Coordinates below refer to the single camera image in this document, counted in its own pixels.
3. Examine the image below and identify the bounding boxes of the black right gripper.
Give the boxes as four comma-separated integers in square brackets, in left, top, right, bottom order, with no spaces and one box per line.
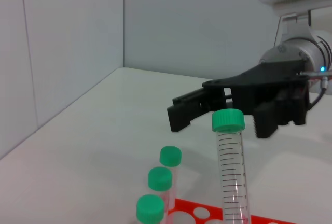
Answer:
[202,59,311,139]

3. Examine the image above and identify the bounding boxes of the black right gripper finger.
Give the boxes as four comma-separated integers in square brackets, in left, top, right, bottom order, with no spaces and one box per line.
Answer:
[167,88,210,133]

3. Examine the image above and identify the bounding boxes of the green capped clear test tube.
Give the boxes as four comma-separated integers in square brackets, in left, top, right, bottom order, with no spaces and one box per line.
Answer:
[135,193,165,224]
[159,145,183,209]
[211,108,251,224]
[147,166,176,217]

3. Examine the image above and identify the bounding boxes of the orange test tube rack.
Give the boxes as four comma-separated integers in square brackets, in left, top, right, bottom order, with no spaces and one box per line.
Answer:
[165,198,301,224]

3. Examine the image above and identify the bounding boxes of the metal plug gripper cable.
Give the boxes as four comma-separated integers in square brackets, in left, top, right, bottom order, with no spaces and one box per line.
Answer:
[299,70,332,112]

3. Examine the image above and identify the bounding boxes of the white right camera mount bracket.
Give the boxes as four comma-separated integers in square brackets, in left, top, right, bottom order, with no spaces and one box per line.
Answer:
[269,0,332,51]

